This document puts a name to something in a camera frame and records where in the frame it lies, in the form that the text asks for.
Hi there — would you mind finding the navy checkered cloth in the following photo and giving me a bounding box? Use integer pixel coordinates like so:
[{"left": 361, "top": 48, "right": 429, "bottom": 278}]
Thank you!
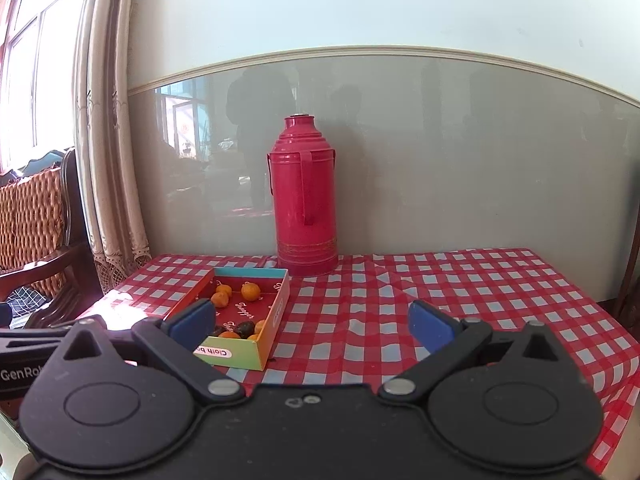
[{"left": 0, "top": 286, "right": 50, "bottom": 322}]

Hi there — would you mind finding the red lined cardboard box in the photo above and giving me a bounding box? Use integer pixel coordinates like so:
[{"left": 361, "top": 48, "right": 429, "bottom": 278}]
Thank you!
[{"left": 166, "top": 266, "right": 290, "bottom": 370}]

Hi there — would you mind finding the red checkered tablecloth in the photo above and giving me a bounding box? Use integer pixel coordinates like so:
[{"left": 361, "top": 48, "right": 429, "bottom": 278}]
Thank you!
[{"left": 90, "top": 248, "right": 639, "bottom": 472}]

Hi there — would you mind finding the wooden sofa with woven back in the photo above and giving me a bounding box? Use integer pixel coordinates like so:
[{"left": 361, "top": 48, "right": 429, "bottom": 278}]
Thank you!
[{"left": 1, "top": 150, "right": 102, "bottom": 328}]

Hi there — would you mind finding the red thermos flask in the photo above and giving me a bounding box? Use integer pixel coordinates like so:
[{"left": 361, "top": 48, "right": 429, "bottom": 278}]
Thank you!
[{"left": 267, "top": 114, "right": 338, "bottom": 276}]

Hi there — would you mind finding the beige lace curtain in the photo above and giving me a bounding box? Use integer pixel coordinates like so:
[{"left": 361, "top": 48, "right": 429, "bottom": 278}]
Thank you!
[{"left": 73, "top": 0, "right": 151, "bottom": 292}]

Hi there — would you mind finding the window with frame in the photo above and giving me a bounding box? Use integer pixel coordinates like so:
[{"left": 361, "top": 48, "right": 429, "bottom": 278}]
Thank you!
[{"left": 1, "top": 0, "right": 84, "bottom": 171}]

